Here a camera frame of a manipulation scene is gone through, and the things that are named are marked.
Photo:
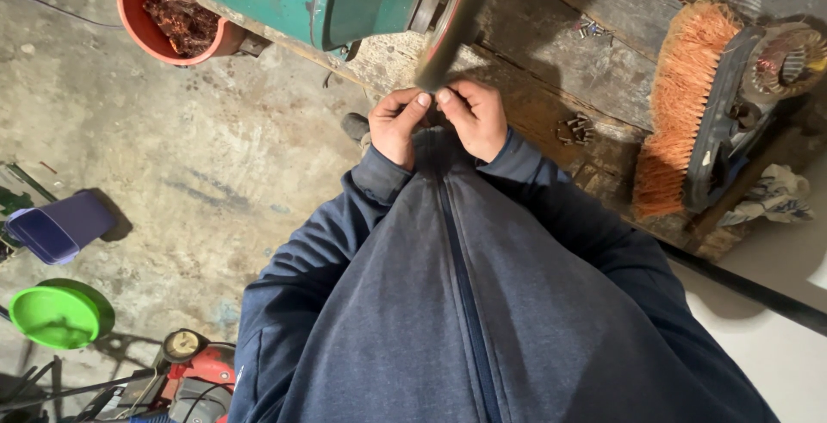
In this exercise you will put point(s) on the red machine with gauge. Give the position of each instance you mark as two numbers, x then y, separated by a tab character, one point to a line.
200	378

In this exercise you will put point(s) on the red plastic bucket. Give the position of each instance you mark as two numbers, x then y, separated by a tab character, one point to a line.
132	9

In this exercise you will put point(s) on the navy zip jacket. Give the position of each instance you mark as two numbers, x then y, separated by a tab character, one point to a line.
452	319

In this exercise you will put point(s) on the person's dark shoe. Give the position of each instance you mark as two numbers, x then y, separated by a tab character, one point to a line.
354	127

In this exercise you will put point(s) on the person's right hand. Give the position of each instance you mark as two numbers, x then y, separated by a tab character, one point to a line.
481	122

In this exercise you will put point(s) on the pile of small metal bits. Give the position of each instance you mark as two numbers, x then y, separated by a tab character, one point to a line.
591	27
576	130

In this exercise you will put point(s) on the orange bristle brush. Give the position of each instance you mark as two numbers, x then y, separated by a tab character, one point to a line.
678	106

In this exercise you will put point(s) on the black bar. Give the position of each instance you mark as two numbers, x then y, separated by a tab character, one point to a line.
743	284

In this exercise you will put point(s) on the person's left hand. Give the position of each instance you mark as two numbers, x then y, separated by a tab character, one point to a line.
391	129

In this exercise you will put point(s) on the patterned cloth rag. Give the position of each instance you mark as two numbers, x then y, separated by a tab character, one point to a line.
772	197

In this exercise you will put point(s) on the purple plastic bin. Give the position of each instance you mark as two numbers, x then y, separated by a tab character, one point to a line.
58	226

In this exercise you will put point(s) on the worn wooden workbench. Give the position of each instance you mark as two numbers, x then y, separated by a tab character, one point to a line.
568	67

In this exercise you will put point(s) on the black metal stand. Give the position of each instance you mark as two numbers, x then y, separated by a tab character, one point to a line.
45	390

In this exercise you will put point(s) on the grey grinder wheel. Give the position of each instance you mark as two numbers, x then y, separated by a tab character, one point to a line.
455	25

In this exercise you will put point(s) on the green plastic bowl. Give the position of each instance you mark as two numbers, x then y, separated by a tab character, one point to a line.
55	316

